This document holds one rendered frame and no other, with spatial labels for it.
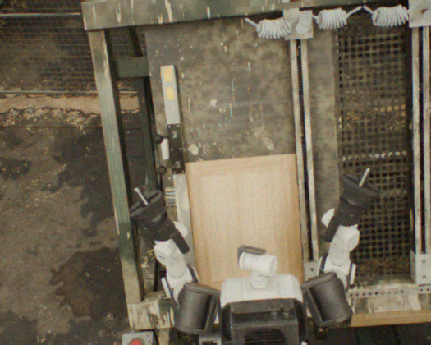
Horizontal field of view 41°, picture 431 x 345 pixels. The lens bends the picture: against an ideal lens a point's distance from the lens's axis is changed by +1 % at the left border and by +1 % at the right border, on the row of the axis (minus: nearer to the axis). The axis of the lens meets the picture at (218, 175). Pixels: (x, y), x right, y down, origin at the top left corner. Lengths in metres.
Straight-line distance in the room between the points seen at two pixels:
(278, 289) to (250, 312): 0.14
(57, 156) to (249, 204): 2.50
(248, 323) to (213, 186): 0.71
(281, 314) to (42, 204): 2.73
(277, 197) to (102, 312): 1.62
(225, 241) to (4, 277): 1.94
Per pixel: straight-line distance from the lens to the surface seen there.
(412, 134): 2.30
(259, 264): 1.83
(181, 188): 2.27
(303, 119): 2.22
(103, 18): 2.18
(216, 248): 2.36
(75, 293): 3.69
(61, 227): 4.04
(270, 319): 1.76
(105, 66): 2.23
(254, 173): 2.27
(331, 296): 1.89
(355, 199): 1.87
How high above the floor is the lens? 2.95
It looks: 46 degrees down
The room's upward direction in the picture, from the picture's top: 8 degrees counter-clockwise
